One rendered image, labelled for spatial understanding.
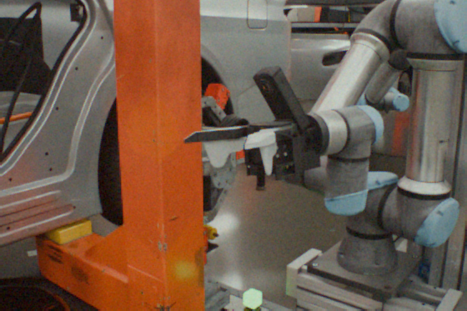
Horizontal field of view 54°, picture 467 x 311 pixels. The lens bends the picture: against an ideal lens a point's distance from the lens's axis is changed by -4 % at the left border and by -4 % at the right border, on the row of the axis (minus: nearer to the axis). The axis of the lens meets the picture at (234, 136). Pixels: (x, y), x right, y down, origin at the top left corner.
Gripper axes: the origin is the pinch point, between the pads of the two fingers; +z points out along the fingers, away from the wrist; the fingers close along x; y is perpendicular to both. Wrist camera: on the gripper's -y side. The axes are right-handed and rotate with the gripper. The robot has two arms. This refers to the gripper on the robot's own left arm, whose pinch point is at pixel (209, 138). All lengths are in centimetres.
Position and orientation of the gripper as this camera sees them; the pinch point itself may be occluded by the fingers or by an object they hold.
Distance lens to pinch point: 66.6
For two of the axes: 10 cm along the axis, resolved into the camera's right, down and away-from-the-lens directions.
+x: -6.0, -0.4, 8.0
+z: -8.0, 1.3, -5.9
